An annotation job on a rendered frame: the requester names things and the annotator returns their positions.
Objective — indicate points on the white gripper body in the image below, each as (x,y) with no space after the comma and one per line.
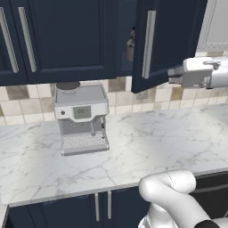
(194,74)

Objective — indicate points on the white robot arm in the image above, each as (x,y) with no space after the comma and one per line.
(166,196)

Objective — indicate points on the grey kettle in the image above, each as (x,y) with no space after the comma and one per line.
(130,49)

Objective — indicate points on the navy base cabinet door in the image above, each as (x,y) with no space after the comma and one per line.
(124,207)
(59,213)

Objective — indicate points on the grey framed window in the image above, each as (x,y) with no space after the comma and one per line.
(215,23)

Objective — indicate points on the silver coffee machine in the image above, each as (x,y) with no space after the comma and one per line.
(80,118)

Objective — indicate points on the navy wall cabinet door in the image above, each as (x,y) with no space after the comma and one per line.
(74,38)
(6,74)
(169,35)

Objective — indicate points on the navy wall cabinet body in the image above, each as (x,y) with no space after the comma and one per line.
(124,17)

